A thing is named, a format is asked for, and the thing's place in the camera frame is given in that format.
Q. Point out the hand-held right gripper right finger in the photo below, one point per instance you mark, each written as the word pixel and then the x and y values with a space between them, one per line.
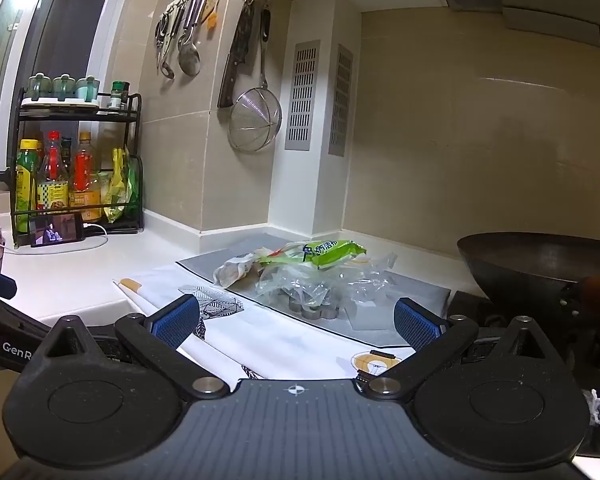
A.
pixel 416 327

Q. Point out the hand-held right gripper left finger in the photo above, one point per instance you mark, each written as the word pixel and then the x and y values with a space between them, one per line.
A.
pixel 175 321

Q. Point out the clear plastic bag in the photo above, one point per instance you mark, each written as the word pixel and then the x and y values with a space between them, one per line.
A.
pixel 350 282

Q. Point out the grey mat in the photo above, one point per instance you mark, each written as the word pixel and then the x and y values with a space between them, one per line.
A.
pixel 205 265

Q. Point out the black gas stove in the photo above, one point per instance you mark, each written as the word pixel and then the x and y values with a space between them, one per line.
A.
pixel 485 310

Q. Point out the black smartphone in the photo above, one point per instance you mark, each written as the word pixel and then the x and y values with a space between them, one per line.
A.
pixel 55 230

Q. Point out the white brown food packet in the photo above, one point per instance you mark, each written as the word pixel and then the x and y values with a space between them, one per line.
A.
pixel 235 270

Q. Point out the metal flower-shaped mould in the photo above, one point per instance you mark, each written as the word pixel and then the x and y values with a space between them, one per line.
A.
pixel 315 307

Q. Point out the yellow green oil bottle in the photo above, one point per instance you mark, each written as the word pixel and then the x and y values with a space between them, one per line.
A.
pixel 26 180

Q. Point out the white printed cloth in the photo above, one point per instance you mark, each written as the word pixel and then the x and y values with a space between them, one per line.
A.
pixel 280 345

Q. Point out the green snack packet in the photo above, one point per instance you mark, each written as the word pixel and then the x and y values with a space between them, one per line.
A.
pixel 330 252

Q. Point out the black wok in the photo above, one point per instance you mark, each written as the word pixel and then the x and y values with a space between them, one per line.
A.
pixel 520 265

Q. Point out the dark glass bottle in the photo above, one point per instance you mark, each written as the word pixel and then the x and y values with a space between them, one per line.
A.
pixel 66 152

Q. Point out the yellow green seasoning packet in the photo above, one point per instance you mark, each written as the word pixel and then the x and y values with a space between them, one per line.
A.
pixel 116 185

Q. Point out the black metal spice rack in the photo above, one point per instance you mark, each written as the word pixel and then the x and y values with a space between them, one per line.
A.
pixel 105 118

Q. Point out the white crumpled scrap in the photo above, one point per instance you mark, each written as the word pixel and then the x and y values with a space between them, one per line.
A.
pixel 597 405

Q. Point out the green lidded seasoning jar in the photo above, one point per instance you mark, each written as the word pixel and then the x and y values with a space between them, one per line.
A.
pixel 87 89
pixel 40 87
pixel 64 88

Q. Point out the green capped spice bottle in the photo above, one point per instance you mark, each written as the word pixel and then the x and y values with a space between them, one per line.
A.
pixel 117 95

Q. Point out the narrow grey vent grille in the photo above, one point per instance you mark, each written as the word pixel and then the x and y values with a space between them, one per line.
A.
pixel 341 100

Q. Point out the wide grey vent grille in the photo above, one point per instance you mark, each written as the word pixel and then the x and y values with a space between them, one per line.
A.
pixel 302 95

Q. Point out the large metal spoon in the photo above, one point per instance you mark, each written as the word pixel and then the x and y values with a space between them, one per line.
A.
pixel 189 57

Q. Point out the window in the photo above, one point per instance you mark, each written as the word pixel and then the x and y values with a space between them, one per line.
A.
pixel 70 20

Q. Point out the kitchen cleaver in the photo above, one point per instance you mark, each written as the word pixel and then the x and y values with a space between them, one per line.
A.
pixel 237 55

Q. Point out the kitchen scissors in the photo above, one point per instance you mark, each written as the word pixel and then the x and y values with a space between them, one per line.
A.
pixel 162 40

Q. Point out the orange brown hanging tool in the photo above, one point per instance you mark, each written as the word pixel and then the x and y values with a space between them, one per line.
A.
pixel 211 12

